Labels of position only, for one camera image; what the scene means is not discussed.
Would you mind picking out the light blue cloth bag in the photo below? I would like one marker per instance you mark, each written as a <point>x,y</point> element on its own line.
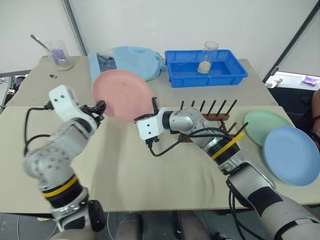
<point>140,62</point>

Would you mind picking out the bystander person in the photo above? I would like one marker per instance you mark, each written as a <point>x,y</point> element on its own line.
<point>312,112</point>

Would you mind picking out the glass beaker with purple label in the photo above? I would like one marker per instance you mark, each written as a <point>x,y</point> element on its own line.
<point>61,55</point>

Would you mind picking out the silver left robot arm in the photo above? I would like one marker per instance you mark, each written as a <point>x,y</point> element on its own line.
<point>57,152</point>

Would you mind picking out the pink plate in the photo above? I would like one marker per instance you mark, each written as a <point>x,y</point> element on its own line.
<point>122,95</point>

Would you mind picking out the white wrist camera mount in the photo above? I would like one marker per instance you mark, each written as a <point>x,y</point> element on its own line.
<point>66,100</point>
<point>147,127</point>

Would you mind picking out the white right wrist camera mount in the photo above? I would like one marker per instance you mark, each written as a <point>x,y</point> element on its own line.
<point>147,127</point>

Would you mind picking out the wooden dish rack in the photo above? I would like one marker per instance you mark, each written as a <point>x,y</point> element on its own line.
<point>217,116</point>

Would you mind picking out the clear glass flask with grains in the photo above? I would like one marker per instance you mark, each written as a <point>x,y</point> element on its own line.
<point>205,66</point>

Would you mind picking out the purple packet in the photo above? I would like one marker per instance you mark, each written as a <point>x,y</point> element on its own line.
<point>310,80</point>

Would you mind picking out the blue plate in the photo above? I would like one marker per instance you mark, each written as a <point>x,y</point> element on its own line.
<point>292,155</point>

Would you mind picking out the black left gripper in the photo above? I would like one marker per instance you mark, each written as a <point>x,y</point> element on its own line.
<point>90,112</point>

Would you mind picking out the small black clip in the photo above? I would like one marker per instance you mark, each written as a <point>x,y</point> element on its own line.
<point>52,76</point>

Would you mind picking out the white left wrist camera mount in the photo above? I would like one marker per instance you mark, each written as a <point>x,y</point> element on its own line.
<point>66,100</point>

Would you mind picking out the blue plastic bin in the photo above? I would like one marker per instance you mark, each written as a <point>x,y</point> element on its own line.
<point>207,75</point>

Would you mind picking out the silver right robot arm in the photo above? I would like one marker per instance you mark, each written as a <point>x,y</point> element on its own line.
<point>250,180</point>

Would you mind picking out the clear bag with blue cloth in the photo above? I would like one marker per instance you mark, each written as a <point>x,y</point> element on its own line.
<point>102,63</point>

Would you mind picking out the dark diagonal frame pole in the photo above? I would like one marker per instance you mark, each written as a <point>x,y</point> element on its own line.
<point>292,42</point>
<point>75,27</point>

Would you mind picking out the green plate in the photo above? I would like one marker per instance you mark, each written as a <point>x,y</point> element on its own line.
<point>262,125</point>

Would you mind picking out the beige table cloth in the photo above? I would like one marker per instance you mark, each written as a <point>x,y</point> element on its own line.
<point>150,180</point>

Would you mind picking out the metal spoon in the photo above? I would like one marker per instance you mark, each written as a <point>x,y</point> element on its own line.
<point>43,45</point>

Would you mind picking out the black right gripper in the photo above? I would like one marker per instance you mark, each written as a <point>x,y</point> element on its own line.
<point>147,116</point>

